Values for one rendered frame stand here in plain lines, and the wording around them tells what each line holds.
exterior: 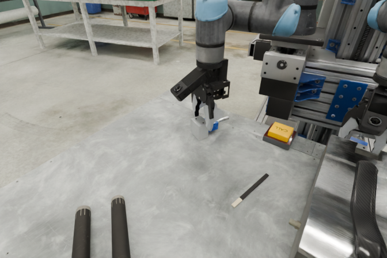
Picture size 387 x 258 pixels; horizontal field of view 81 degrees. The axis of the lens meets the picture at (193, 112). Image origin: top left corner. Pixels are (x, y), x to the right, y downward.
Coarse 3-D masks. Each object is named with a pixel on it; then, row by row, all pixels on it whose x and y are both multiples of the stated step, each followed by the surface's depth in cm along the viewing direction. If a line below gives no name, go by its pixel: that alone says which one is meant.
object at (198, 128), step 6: (192, 120) 71; (198, 120) 70; (204, 120) 70; (222, 120) 75; (192, 126) 72; (198, 126) 68; (204, 126) 69; (216, 126) 72; (192, 132) 73; (198, 132) 69; (204, 132) 71; (198, 138) 71
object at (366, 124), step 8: (376, 88) 53; (376, 96) 52; (384, 96) 52; (368, 104) 52; (376, 104) 51; (384, 104) 51; (368, 112) 51; (376, 112) 50; (384, 112) 50; (368, 120) 50; (376, 120) 49; (384, 120) 49; (360, 128) 51; (368, 128) 49; (376, 128) 49; (384, 128) 48
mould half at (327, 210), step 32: (320, 160) 62; (352, 160) 51; (384, 160) 51; (320, 192) 45; (384, 192) 45; (320, 224) 34; (352, 224) 36; (384, 224) 39; (320, 256) 31; (352, 256) 30
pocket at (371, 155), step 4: (356, 144) 56; (356, 148) 57; (356, 152) 57; (360, 152) 57; (364, 152) 56; (368, 152) 56; (380, 152) 54; (368, 156) 56; (372, 156) 55; (376, 156) 55; (380, 156) 54; (380, 160) 53
